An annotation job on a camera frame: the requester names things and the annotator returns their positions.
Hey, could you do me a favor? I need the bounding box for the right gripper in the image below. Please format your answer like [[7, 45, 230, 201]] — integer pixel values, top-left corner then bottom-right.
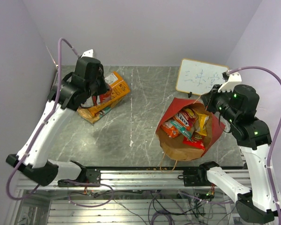
[[201, 84, 238, 124]]

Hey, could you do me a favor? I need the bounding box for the orange chips bag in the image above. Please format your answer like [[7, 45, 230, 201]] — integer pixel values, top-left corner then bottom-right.
[[88, 71, 130, 116]]

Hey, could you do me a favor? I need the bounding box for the kraft kettle chips bag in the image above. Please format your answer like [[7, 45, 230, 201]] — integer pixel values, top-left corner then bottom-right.
[[76, 100, 122, 125]]

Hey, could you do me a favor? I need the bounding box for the teal Fox's candy bag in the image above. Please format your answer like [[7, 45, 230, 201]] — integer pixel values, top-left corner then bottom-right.
[[170, 120, 194, 140]]

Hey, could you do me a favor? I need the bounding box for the orange snack packet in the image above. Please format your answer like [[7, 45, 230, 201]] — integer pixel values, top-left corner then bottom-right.
[[161, 120, 180, 138]]

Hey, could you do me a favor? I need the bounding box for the red paper bag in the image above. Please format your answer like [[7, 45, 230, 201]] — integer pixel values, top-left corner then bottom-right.
[[155, 98, 226, 172]]

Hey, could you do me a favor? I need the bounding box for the red chips bag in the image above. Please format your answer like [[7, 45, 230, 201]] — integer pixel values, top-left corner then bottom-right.
[[97, 85, 112, 104]]

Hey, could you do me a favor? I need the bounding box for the orange Fox's fruits bag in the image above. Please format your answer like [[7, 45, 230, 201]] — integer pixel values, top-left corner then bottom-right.
[[173, 108, 197, 132]]

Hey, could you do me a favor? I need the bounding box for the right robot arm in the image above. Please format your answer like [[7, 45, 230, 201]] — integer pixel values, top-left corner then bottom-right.
[[197, 72, 281, 224]]

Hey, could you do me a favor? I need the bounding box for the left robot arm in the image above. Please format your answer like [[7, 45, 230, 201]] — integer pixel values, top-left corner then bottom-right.
[[6, 49, 109, 187]]

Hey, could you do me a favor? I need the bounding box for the yellow snack packet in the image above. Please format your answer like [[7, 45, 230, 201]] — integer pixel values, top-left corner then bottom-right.
[[196, 111, 209, 136]]

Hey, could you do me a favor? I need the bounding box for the small whiteboard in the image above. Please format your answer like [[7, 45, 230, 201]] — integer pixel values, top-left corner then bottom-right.
[[176, 59, 229, 96]]

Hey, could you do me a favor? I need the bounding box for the red snack packet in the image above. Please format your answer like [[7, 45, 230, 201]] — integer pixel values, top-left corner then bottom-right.
[[183, 132, 205, 150]]

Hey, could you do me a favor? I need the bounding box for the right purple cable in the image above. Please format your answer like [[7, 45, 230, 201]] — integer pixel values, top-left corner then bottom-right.
[[227, 66, 281, 225]]

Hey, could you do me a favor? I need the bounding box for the purple cable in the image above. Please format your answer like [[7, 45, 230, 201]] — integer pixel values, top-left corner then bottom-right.
[[6, 37, 81, 201], [227, 66, 281, 225]]

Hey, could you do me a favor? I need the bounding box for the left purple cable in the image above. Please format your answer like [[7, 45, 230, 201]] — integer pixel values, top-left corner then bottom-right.
[[6, 37, 81, 201]]

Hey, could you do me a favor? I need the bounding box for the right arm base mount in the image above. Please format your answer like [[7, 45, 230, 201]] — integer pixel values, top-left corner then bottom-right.
[[177, 170, 211, 187]]

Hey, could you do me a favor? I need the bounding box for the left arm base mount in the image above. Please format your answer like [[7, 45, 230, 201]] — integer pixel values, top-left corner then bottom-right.
[[58, 169, 101, 188]]

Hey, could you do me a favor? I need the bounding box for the aluminium frame rail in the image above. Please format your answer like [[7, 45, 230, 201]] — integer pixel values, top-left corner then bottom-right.
[[5, 168, 246, 225]]

